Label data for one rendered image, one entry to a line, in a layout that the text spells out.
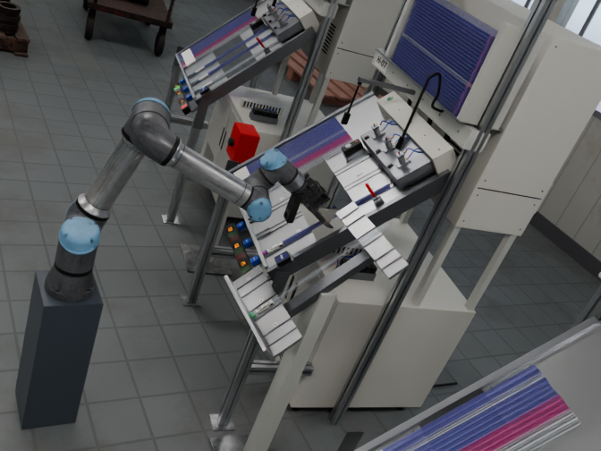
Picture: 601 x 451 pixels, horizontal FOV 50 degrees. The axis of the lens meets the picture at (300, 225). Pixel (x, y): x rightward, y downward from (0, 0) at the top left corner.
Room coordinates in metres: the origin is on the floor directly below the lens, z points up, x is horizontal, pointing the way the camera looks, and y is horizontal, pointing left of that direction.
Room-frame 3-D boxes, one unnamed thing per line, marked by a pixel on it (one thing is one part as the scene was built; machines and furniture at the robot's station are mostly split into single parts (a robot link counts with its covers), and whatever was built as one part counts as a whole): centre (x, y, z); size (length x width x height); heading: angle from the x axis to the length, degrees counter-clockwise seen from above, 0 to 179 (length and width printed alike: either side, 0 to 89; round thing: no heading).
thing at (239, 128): (2.89, 0.40, 0.39); 0.24 x 0.24 x 0.78; 28
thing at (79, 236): (1.64, 0.62, 0.72); 0.13 x 0.12 x 0.14; 19
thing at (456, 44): (2.37, -0.27, 1.52); 0.51 x 0.13 x 0.27; 28
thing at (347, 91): (6.96, 0.33, 0.07); 1.41 x 0.97 x 0.13; 37
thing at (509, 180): (2.64, -0.65, 0.86); 0.70 x 0.67 x 1.72; 28
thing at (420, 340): (2.48, -0.35, 0.31); 0.70 x 0.65 x 0.62; 28
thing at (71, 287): (1.63, 0.62, 0.60); 0.15 x 0.15 x 0.10
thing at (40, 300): (1.63, 0.62, 0.27); 0.18 x 0.18 x 0.55; 37
